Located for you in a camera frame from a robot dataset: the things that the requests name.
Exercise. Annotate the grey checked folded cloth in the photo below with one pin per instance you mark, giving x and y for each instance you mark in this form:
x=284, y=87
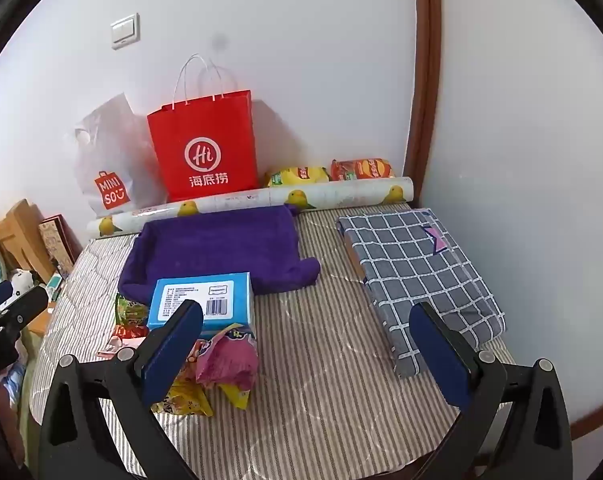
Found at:
x=416, y=270

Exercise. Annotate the orange chip bag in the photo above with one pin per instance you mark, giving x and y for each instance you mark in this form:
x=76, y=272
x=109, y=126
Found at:
x=364, y=169

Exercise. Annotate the duck print paper roll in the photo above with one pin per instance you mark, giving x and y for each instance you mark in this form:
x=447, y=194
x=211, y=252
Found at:
x=331, y=192

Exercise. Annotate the pink white snack packet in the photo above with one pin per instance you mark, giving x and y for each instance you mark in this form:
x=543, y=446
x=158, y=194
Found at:
x=121, y=347

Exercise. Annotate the yellow snack packet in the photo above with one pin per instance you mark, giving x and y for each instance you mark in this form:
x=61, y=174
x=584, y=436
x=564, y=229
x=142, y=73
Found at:
x=186, y=402

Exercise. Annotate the blue tissue box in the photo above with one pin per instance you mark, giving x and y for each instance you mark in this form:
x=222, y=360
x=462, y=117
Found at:
x=226, y=295

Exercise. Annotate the yellow chip bag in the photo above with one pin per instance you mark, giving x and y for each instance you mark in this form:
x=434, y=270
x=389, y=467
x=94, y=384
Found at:
x=296, y=176

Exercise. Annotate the brown wooden door frame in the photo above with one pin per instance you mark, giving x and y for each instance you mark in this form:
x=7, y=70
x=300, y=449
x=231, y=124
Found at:
x=424, y=85

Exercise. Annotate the green snack packet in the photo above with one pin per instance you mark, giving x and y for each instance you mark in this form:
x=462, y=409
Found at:
x=130, y=310

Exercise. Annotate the wooden chair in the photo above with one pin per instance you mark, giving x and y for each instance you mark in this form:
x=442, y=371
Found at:
x=24, y=232

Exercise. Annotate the white light switch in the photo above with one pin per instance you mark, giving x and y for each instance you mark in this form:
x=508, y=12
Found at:
x=125, y=31

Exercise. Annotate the red paper bag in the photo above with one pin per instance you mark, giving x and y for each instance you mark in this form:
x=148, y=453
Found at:
x=204, y=150

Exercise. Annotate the white plastic bag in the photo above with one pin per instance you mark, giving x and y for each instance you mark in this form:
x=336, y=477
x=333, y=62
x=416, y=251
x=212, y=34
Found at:
x=114, y=160

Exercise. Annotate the teal white packet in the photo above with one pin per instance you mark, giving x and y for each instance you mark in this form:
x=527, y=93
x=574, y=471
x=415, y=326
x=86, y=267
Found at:
x=55, y=286

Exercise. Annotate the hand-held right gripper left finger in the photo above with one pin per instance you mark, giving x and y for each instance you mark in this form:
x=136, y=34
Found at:
x=174, y=345

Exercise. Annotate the red snack packet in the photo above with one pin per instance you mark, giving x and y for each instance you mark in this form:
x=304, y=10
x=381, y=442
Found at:
x=129, y=332

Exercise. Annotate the purple fabric tray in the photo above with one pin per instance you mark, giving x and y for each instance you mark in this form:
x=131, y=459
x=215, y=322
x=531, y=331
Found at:
x=216, y=245

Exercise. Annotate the white plush toy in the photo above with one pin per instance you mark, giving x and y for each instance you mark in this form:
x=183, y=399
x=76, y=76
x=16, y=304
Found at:
x=20, y=280

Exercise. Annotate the patterned box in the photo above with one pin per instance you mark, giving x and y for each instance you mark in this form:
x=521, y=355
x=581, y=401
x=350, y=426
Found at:
x=56, y=245

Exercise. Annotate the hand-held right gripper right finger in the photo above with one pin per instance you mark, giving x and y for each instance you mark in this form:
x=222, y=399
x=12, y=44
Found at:
x=441, y=355

